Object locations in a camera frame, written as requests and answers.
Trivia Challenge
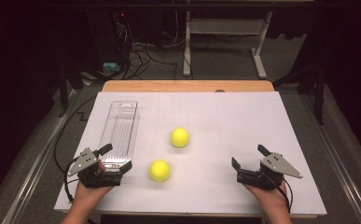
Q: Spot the wooden table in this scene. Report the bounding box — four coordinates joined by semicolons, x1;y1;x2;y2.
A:
89;79;318;219

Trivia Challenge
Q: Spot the yellow tennis ball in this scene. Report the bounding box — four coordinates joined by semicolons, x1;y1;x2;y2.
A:
147;159;172;183
169;127;191;148

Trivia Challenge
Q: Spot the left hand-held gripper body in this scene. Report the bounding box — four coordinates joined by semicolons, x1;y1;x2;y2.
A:
67;147;124;189

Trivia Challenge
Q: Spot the white board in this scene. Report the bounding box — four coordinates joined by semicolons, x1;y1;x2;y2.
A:
54;91;327;217

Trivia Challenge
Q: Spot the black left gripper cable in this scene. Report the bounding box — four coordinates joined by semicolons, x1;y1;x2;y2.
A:
63;157;81;203

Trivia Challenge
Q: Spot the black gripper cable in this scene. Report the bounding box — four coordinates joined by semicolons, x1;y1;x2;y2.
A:
274;178;294;214
63;157;81;203

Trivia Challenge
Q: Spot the person's left hand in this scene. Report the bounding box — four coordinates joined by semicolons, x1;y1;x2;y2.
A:
74;181;114;203

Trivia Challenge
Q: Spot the black stand leg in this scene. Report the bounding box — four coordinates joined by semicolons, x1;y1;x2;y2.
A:
272;60;328;125
56;60;107;118

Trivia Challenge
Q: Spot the tangle of floor cables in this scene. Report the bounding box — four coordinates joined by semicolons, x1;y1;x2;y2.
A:
116;15;188;80

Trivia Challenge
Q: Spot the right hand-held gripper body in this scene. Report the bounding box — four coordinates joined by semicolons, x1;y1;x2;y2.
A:
237;152;303;191

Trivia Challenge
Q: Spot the black computer tower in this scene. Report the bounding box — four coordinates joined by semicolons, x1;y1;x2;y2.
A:
86;10;131;68

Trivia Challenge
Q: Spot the black floor cable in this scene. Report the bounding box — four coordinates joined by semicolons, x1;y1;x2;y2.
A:
53;94;98;175

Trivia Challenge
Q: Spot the clear plastic tray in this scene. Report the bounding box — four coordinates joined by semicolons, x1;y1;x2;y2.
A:
97;100;141;173

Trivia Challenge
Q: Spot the person's right hand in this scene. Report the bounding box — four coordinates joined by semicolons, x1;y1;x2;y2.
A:
243;183;289;213

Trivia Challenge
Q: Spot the metal floor rail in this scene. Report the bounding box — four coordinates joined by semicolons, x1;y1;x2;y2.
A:
299;92;361;224
0;88;79;224

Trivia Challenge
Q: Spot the white metal stand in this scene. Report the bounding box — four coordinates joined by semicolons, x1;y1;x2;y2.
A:
182;10;274;79

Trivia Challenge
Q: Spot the teal small object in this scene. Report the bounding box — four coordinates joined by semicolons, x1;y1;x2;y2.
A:
103;62;121;73

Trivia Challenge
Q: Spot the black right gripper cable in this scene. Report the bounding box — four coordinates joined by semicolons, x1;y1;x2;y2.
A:
274;178;294;214

